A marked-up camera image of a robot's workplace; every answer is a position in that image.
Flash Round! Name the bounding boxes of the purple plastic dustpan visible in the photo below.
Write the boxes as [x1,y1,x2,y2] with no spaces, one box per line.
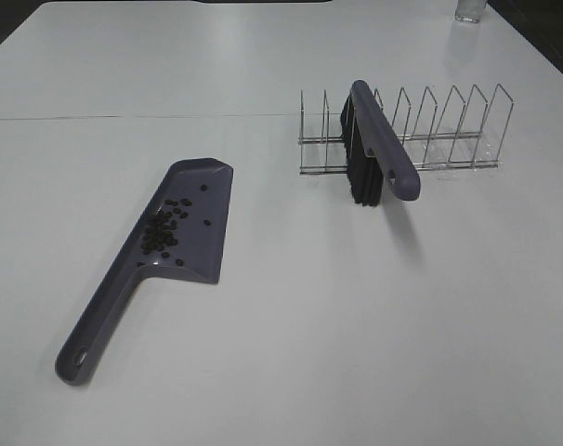
[55,158,233,386]

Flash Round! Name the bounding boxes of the purple brush black bristles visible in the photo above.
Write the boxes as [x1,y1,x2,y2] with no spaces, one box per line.
[340,80,421,206]

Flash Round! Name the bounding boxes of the pile of coffee beans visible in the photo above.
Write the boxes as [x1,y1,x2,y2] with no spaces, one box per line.
[127,177,220,282]

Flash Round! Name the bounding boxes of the clear drinking glass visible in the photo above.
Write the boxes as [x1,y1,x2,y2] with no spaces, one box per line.
[454,0,487,23]

